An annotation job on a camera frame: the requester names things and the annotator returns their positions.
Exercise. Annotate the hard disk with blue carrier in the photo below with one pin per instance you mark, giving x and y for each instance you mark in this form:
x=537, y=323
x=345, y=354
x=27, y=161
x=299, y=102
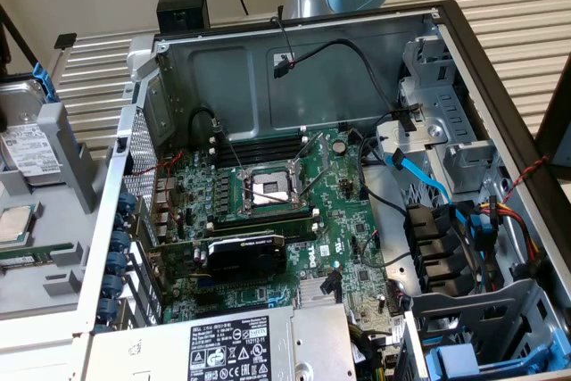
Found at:
x=27, y=131

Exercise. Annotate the dark upright board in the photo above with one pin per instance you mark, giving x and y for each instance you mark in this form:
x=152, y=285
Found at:
x=555, y=100

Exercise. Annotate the silver power supply unit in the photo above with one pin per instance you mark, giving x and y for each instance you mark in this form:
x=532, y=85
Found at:
x=178, y=345

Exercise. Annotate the open PC case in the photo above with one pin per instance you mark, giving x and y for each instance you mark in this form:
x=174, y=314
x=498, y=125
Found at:
x=232, y=77

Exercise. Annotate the green RAM stick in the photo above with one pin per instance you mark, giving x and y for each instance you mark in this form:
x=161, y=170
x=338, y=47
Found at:
x=27, y=258

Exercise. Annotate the coin cell battery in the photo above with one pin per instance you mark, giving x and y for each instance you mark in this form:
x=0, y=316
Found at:
x=340, y=146

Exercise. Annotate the blue drive caddies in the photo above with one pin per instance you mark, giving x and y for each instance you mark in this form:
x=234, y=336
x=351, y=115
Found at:
x=490, y=309

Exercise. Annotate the green motherboard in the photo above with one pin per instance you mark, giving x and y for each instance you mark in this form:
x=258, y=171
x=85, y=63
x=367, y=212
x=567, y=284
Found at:
x=339, y=220

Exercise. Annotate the silver socket cover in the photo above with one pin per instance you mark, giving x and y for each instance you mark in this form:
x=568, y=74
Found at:
x=296, y=176

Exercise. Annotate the white service tag label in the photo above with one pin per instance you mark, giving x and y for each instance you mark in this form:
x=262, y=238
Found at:
x=396, y=332

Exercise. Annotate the blue expansion card latch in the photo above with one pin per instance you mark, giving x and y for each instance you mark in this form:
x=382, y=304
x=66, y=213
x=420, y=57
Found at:
x=109, y=310
x=122, y=221
x=119, y=241
x=117, y=263
x=127, y=201
x=113, y=286

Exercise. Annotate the silver drive cage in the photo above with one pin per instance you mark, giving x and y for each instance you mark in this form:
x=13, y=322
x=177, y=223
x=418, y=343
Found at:
x=446, y=104

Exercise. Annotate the black graphics card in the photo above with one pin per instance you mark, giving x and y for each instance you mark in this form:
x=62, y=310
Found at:
x=250, y=256

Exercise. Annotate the black table end cap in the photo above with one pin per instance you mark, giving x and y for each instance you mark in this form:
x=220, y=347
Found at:
x=65, y=40

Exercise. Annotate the black box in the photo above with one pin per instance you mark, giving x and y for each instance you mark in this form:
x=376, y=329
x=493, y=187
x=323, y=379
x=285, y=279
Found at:
x=183, y=10

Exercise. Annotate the black ribbed plastic shroud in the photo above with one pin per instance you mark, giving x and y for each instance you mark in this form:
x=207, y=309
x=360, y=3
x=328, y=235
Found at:
x=428, y=229

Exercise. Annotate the silver locking lever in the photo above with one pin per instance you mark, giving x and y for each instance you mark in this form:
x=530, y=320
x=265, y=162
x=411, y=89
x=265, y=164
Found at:
x=272, y=196
x=233, y=151

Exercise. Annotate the silver chipset heatsink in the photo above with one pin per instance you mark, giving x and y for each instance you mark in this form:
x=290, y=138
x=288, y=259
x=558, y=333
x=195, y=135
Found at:
x=312, y=292

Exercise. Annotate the black RAM slot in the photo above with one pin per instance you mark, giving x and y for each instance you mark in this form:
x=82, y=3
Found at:
x=267, y=146
x=263, y=160
x=259, y=219
x=267, y=140
x=265, y=153

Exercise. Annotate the grey parts rack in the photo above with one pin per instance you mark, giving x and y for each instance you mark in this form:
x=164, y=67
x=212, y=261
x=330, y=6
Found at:
x=53, y=229

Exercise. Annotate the silver CPU chip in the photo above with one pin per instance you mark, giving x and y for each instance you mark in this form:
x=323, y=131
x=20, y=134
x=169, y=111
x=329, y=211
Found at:
x=13, y=227

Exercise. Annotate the CPU socket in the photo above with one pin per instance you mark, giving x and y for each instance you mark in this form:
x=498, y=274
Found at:
x=267, y=182

